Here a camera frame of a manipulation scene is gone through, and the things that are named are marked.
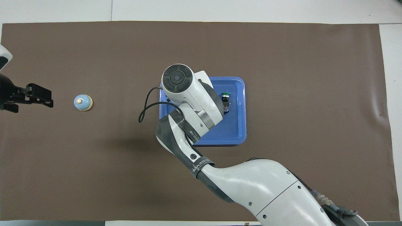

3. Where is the green push button switch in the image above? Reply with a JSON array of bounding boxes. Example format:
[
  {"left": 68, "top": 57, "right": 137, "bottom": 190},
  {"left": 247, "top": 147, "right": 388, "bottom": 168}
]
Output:
[{"left": 220, "top": 91, "right": 231, "bottom": 113}]

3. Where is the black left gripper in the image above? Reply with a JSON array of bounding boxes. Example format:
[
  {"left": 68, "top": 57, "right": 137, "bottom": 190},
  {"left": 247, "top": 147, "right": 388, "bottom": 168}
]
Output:
[{"left": 0, "top": 73, "right": 54, "bottom": 113}]

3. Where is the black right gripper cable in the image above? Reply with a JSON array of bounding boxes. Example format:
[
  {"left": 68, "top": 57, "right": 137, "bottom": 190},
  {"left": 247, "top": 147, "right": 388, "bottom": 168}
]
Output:
[{"left": 138, "top": 87, "right": 189, "bottom": 124}]

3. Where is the light blue call bell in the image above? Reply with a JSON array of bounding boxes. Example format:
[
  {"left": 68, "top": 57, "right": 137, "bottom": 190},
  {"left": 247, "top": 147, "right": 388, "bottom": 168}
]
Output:
[{"left": 74, "top": 94, "right": 93, "bottom": 112}]

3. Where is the blue plastic tray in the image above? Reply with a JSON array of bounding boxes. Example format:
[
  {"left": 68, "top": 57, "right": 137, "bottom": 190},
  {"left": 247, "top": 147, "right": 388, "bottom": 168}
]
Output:
[{"left": 159, "top": 77, "right": 247, "bottom": 147}]

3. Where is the brown table mat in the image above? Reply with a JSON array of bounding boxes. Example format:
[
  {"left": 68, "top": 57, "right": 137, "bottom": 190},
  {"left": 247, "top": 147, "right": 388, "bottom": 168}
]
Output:
[{"left": 0, "top": 21, "right": 400, "bottom": 222}]

